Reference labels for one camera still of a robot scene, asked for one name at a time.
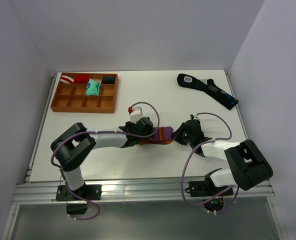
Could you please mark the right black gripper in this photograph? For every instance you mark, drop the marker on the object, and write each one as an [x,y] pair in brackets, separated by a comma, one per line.
[177,135]

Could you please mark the dark teal rolled sock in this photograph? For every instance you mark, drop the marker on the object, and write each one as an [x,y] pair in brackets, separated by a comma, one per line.
[108,79]

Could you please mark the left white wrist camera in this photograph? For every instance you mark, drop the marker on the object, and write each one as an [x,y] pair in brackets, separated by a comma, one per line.
[135,114]

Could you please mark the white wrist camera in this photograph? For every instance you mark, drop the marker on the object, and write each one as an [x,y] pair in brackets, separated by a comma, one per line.
[135,114]
[194,117]

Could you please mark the maroon purple striped sock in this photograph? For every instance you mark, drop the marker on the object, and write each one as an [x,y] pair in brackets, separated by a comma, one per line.
[163,136]

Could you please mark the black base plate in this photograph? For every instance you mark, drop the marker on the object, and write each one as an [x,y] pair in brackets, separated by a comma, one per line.
[89,192]
[203,188]

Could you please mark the aluminium frame rail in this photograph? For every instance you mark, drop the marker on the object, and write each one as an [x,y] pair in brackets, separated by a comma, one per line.
[159,189]

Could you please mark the brown wooden divider tray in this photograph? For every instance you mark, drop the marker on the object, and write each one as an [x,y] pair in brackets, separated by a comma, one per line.
[71,98]

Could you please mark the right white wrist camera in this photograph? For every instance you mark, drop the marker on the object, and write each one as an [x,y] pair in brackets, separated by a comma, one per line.
[194,117]

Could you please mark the red white striped rolled sock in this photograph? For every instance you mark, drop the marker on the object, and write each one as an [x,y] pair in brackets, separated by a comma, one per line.
[66,79]

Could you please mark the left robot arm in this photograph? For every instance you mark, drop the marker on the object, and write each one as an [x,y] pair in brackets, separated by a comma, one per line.
[71,148]

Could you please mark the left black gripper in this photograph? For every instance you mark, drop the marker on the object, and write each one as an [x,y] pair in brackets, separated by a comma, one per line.
[129,124]

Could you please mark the black blue sock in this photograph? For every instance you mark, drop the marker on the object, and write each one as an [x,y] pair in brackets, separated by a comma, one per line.
[209,87]

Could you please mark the mint green rolled sock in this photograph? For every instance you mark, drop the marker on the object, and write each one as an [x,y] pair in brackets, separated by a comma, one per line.
[92,88]

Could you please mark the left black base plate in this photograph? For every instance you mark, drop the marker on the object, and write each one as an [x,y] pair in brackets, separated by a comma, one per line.
[89,192]

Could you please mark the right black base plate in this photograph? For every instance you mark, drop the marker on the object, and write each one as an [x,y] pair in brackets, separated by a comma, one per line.
[203,188]

